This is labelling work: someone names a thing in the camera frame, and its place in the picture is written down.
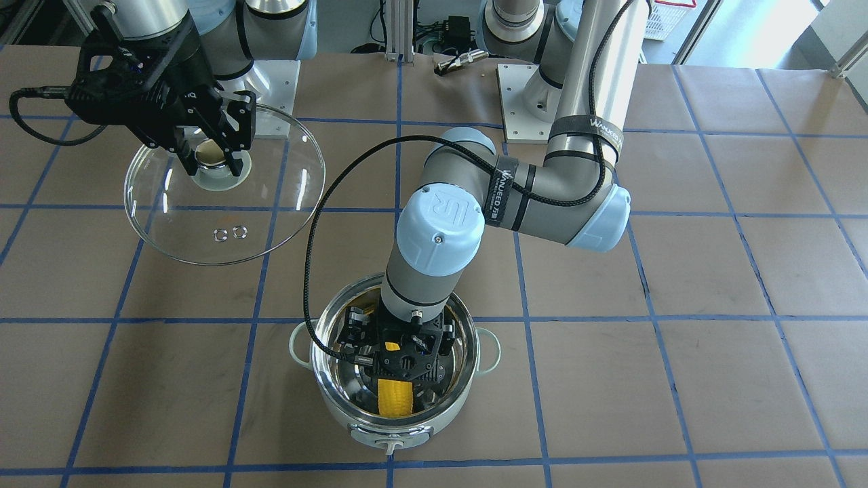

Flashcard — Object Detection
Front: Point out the metal connector plug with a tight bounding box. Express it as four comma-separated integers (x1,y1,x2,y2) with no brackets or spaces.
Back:
433,49,490,77

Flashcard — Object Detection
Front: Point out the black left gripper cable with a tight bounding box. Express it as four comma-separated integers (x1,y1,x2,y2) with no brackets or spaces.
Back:
302,0,635,360

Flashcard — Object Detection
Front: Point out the glass pot lid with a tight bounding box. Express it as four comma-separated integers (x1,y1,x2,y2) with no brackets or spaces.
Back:
123,106,326,266

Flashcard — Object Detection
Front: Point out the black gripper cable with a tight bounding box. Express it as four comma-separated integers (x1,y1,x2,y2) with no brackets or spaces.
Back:
8,87,109,147
302,0,635,360

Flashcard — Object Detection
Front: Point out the yellow corn cob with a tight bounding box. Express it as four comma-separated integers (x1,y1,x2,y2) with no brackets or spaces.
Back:
377,379,414,419

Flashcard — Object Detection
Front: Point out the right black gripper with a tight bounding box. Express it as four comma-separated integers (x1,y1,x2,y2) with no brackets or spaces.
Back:
64,14,256,178

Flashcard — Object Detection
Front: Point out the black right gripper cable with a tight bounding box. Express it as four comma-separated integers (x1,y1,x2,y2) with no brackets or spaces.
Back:
8,87,109,147

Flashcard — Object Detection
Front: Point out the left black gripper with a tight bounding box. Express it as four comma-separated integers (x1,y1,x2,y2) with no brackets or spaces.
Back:
336,306,456,397

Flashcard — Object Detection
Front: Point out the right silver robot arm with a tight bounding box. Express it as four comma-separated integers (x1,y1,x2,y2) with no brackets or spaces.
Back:
64,1,317,178

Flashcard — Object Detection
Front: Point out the white electric cooking pot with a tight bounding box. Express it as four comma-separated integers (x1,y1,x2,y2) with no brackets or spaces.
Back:
288,274,502,454

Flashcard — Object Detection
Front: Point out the black power supply box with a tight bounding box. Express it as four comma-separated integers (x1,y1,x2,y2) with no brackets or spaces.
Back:
440,16,473,52

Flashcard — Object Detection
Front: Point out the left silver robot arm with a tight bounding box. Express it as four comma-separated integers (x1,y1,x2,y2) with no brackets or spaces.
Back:
320,1,653,384

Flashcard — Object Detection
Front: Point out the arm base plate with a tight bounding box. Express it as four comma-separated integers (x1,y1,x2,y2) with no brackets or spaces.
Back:
496,64,562,144
220,60,302,139

